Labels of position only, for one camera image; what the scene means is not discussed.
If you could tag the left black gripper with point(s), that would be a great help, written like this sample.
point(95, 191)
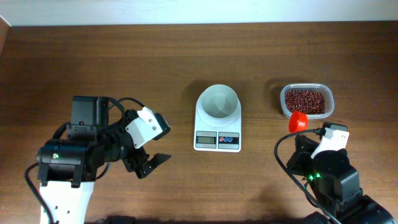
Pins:
point(134, 163)

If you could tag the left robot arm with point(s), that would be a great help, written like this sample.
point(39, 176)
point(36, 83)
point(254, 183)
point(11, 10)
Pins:
point(101, 131)

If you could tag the clear plastic container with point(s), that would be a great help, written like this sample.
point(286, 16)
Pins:
point(329, 99)

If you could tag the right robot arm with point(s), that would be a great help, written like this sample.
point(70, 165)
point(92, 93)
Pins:
point(335, 183)

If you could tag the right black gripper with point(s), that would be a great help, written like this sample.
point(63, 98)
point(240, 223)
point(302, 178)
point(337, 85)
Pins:
point(303, 147)

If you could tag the red beans in container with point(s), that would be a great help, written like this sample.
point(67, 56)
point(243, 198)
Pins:
point(308, 102)

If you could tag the orange measuring scoop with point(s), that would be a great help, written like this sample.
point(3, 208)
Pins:
point(298, 122)

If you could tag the white round bowl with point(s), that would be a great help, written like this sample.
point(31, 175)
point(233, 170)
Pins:
point(218, 101)

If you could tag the white kitchen scale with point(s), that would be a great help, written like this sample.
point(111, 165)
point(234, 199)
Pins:
point(217, 135)

